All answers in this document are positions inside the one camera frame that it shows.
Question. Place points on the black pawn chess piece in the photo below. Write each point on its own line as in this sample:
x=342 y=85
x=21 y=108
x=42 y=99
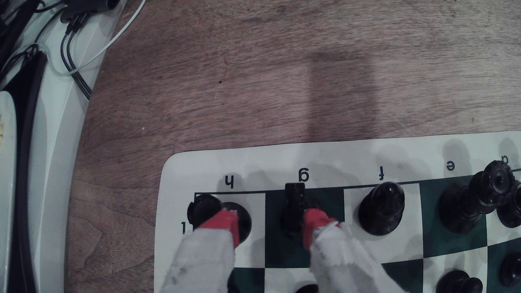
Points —
x=306 y=289
x=513 y=270
x=458 y=283

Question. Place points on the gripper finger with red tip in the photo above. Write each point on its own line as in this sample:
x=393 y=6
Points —
x=203 y=260
x=342 y=260

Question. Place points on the black king chess piece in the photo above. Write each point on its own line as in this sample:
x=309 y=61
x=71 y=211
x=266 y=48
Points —
x=464 y=207

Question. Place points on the white rounded object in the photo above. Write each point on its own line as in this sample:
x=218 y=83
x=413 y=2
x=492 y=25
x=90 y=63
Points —
x=6 y=183

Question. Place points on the black bishop chess piece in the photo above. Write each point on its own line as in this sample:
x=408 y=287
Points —
x=382 y=207

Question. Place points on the black rook chess piece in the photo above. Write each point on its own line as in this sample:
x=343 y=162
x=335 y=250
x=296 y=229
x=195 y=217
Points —
x=203 y=209

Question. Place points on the black queen chess piece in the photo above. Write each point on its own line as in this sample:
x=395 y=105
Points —
x=513 y=211

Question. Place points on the black knight chess piece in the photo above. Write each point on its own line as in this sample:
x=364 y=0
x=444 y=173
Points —
x=294 y=207

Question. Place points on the green white chess mat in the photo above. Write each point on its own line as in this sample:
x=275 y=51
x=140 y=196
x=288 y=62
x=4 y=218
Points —
x=325 y=162

